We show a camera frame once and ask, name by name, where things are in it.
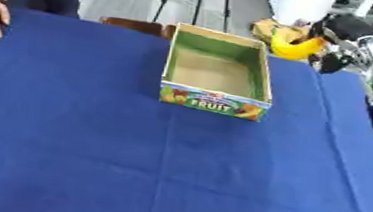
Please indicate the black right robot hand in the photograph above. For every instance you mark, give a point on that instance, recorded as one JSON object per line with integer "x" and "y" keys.
{"x": 345, "y": 29}

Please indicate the yellow toy banana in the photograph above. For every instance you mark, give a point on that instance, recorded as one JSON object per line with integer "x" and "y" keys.
{"x": 294, "y": 48}

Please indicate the cardboard box with green inside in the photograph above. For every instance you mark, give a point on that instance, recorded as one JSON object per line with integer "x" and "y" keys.
{"x": 217, "y": 71}

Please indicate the tan bag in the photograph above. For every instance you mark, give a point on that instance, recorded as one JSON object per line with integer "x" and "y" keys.
{"x": 270, "y": 29}

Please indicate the brown wooden chair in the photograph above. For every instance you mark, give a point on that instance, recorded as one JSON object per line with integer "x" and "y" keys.
{"x": 138, "y": 26}

